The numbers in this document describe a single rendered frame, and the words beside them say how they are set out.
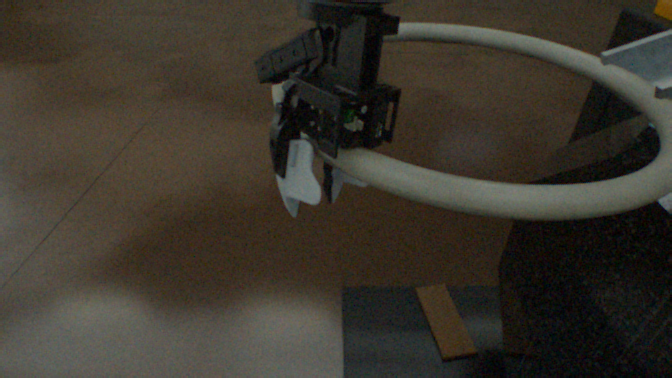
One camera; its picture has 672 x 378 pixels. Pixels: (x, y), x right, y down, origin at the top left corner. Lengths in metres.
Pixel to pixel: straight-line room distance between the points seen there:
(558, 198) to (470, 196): 0.07
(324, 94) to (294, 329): 1.08
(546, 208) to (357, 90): 0.18
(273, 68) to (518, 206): 0.26
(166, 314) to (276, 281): 0.36
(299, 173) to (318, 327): 0.99
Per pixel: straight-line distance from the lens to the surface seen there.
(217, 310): 1.44
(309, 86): 0.36
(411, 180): 0.35
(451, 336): 1.34
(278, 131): 0.38
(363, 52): 0.33
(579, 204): 0.39
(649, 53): 0.74
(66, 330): 1.58
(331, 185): 0.46
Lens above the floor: 1.12
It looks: 38 degrees down
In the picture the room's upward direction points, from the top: straight up
